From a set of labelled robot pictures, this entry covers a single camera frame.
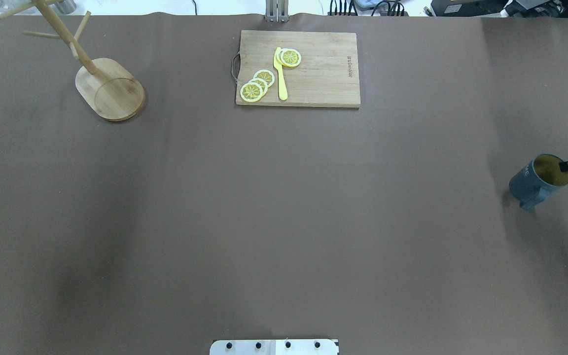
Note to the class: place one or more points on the blue mug yellow inside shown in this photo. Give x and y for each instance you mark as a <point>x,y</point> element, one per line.
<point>539,179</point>

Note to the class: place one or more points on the wooden mug tree rack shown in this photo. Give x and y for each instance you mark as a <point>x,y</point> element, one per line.
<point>110,90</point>

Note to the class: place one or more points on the bamboo cutting board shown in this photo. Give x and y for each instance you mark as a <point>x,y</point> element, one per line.
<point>327,76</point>

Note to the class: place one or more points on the yellow plastic knife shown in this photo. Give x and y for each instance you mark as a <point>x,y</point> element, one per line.
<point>282,89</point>

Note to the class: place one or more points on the lemon slice on knife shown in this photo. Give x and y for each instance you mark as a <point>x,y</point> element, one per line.
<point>289,57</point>

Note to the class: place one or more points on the lemon slice under top one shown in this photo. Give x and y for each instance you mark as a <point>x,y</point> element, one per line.
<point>277,57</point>

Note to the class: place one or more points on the lemon slice row middle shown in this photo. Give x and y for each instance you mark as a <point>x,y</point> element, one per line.
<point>263,84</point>

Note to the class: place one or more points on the lemon slice row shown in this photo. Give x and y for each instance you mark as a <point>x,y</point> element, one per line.
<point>250,93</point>
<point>263,84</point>

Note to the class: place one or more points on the lemon slice row outer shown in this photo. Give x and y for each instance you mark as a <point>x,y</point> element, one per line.
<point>250,93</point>

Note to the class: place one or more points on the aluminium frame post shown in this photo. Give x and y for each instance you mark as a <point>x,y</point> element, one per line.
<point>277,11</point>

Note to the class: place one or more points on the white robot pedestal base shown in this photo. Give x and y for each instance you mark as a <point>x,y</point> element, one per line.
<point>275,347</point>

